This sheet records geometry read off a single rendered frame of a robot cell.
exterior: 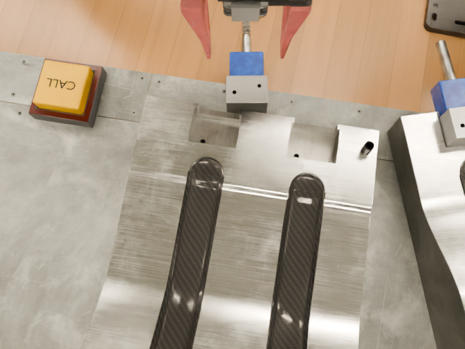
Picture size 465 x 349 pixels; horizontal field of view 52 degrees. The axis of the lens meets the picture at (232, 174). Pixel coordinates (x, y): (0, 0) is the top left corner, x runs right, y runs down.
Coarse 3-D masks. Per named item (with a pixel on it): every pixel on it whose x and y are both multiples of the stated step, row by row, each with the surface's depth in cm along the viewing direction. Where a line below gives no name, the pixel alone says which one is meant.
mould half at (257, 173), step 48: (144, 144) 52; (192, 144) 52; (240, 144) 52; (288, 144) 52; (144, 192) 51; (240, 192) 51; (336, 192) 50; (144, 240) 50; (240, 240) 50; (336, 240) 49; (144, 288) 49; (240, 288) 48; (336, 288) 48; (96, 336) 45; (144, 336) 46; (240, 336) 46; (336, 336) 47
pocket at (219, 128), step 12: (192, 120) 53; (204, 120) 55; (216, 120) 55; (228, 120) 55; (240, 120) 54; (192, 132) 54; (204, 132) 55; (216, 132) 55; (228, 132) 55; (216, 144) 55; (228, 144) 55
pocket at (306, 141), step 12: (300, 132) 55; (312, 132) 54; (324, 132) 54; (336, 132) 53; (300, 144) 54; (312, 144) 54; (324, 144) 54; (336, 144) 53; (300, 156) 54; (312, 156) 54; (324, 156) 54; (336, 156) 51
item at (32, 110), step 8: (80, 64) 62; (88, 64) 62; (96, 72) 62; (96, 80) 62; (96, 88) 61; (32, 104) 61; (88, 104) 61; (32, 112) 61; (40, 112) 61; (48, 112) 61; (56, 112) 61; (88, 112) 61; (80, 120) 60
